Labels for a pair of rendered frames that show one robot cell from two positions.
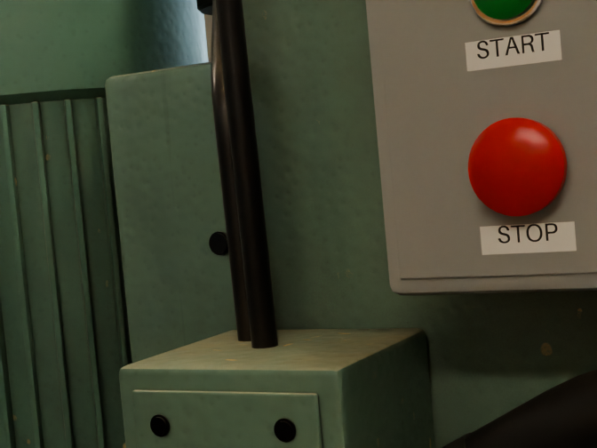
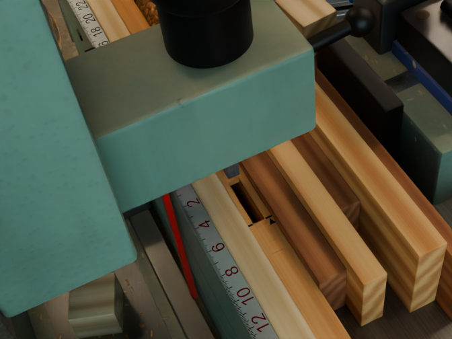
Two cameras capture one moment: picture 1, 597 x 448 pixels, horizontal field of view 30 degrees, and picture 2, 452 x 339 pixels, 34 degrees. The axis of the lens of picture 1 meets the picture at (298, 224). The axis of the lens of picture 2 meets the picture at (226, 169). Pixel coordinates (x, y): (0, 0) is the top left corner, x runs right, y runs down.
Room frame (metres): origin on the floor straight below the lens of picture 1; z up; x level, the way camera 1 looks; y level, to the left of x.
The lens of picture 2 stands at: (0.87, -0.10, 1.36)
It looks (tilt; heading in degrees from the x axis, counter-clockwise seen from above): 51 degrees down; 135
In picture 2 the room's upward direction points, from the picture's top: 10 degrees counter-clockwise
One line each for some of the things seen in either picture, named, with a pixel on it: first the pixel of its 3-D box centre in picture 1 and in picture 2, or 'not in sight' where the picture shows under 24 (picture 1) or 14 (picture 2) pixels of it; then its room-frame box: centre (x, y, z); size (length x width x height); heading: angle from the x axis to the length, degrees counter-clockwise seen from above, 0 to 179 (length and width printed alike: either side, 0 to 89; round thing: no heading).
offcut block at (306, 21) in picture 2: not in sight; (306, 22); (0.59, 0.32, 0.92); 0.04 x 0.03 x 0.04; 158
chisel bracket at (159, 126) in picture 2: not in sight; (187, 105); (0.64, 0.11, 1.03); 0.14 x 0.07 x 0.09; 62
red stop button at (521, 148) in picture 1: (516, 166); not in sight; (0.34, -0.07, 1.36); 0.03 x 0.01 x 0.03; 62
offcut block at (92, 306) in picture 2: not in sight; (96, 305); (0.56, 0.04, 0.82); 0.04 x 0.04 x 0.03; 42
